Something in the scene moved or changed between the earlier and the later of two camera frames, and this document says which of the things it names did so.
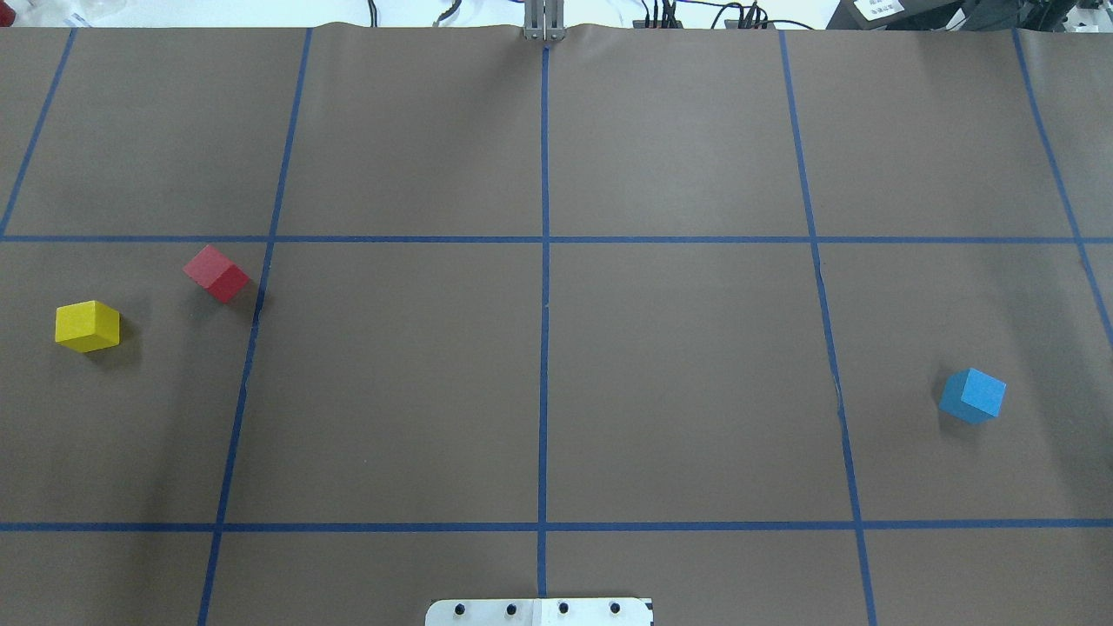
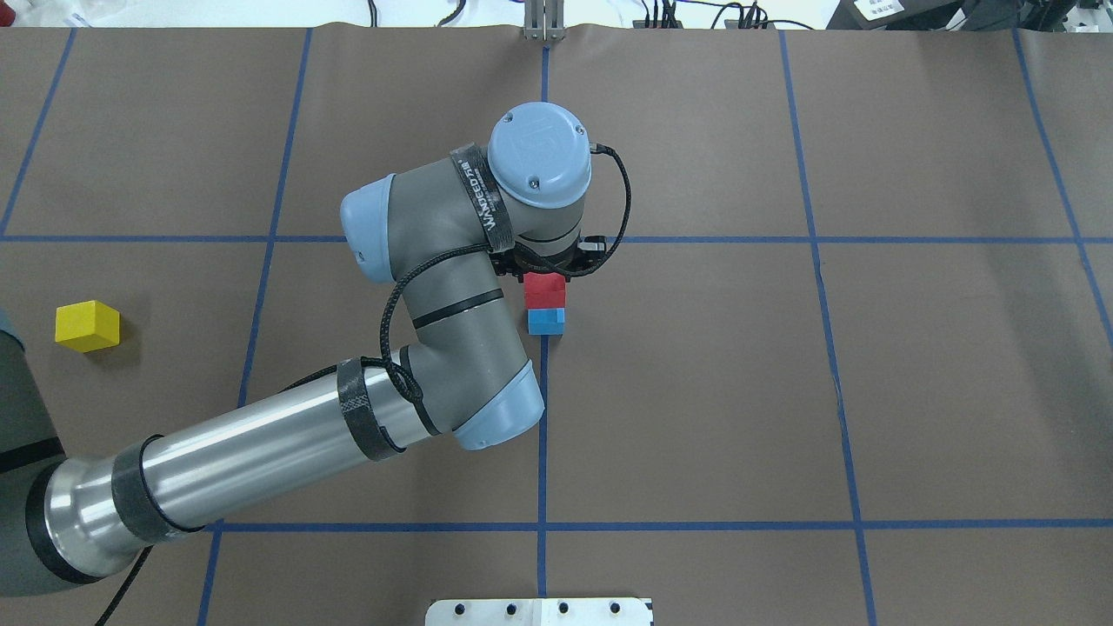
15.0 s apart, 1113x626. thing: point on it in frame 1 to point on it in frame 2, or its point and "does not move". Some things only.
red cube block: (216, 273) to (544, 290)
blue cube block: (972, 396) to (546, 322)
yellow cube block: (87, 326) does not move
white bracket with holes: (540, 612) does not move
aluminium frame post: (544, 20) does not move
